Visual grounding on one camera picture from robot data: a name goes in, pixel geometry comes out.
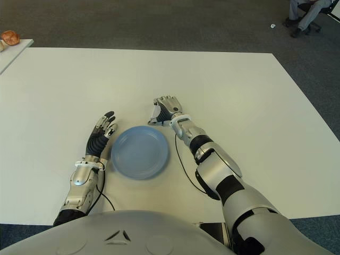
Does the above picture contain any red-brown round fruit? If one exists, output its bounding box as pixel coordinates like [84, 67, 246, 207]
[0, 30, 21, 46]

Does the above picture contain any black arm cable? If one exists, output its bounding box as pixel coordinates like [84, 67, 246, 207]
[95, 164, 117, 212]
[174, 134, 209, 194]

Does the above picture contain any white square charger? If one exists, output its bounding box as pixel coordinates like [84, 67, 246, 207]
[150, 106, 162, 122]

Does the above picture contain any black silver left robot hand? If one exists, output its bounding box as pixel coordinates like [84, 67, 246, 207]
[85, 110, 118, 157]

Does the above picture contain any white side table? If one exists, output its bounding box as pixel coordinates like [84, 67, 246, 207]
[0, 39, 35, 75]

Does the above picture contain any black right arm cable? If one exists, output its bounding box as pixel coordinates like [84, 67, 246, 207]
[174, 134, 209, 194]

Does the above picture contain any silver robot torso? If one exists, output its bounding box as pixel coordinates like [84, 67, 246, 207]
[0, 209, 234, 255]

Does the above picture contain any seated person in grey trousers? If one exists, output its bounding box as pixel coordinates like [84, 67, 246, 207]
[283, 0, 334, 38]

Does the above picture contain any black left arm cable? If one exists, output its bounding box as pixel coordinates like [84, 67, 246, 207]
[95, 164, 117, 212]

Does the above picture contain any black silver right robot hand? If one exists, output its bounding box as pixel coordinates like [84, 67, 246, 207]
[147, 94, 185, 125]

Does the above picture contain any blue round plate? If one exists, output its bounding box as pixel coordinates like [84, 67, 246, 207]
[110, 126, 170, 181]

